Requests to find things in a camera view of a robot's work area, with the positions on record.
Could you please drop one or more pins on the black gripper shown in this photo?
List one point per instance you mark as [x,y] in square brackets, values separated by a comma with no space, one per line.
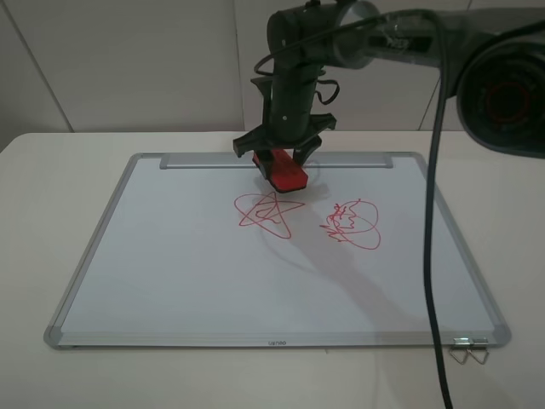
[286,120]

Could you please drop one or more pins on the red whiteboard eraser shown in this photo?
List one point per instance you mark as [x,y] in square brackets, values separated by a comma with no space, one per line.
[287,176]

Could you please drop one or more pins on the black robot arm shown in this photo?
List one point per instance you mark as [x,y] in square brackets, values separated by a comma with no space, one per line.
[490,60]

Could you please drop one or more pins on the white framed whiteboard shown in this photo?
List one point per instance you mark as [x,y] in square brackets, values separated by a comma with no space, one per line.
[215,258]

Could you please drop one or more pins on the grey marker tray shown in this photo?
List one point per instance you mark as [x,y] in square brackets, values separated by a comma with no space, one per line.
[171,161]

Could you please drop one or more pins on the left metal hanging clip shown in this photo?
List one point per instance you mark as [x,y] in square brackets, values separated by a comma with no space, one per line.
[459,349]

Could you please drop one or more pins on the metal hanging clip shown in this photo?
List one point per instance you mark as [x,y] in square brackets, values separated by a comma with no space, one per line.
[478,349]
[459,349]

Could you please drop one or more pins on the right metal hanging clip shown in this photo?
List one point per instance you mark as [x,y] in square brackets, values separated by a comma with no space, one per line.
[478,349]

